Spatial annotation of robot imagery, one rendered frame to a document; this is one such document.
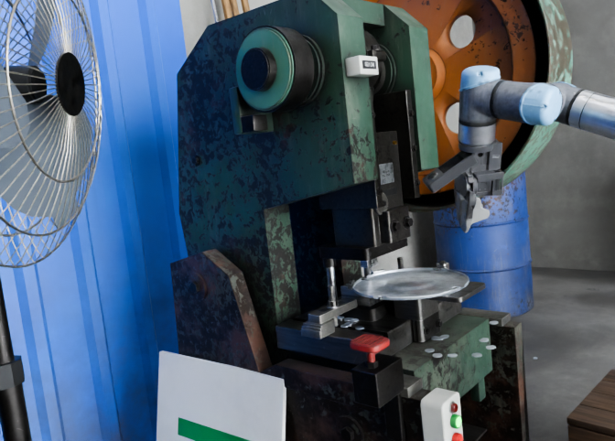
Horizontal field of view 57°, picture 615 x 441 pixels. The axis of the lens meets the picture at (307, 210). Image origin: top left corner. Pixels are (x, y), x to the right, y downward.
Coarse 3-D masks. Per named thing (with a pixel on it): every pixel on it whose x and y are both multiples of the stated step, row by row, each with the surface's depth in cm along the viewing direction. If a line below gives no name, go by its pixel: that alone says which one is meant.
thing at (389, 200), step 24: (384, 144) 142; (384, 168) 142; (384, 192) 142; (336, 216) 146; (360, 216) 141; (384, 216) 139; (408, 216) 145; (336, 240) 147; (360, 240) 142; (384, 240) 140
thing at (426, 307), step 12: (468, 288) 133; (480, 288) 134; (396, 300) 140; (408, 300) 138; (420, 300) 137; (432, 300) 141; (444, 300) 129; (456, 300) 127; (396, 312) 141; (408, 312) 138; (420, 312) 137; (432, 312) 141; (420, 324) 137; (432, 324) 141; (420, 336) 138; (432, 336) 141
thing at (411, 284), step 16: (384, 272) 156; (400, 272) 156; (416, 272) 154; (448, 272) 150; (368, 288) 142; (384, 288) 141; (400, 288) 138; (416, 288) 137; (432, 288) 136; (448, 288) 134
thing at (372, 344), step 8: (360, 336) 114; (368, 336) 114; (376, 336) 114; (352, 344) 111; (360, 344) 110; (368, 344) 109; (376, 344) 109; (384, 344) 110; (368, 352) 109; (376, 352) 108; (368, 360) 112
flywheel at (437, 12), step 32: (384, 0) 176; (416, 0) 169; (448, 0) 163; (480, 0) 156; (512, 0) 147; (448, 32) 166; (480, 32) 158; (512, 32) 149; (544, 32) 152; (448, 64) 166; (480, 64) 159; (512, 64) 150; (544, 64) 150; (448, 96) 167; (448, 128) 172; (512, 128) 153
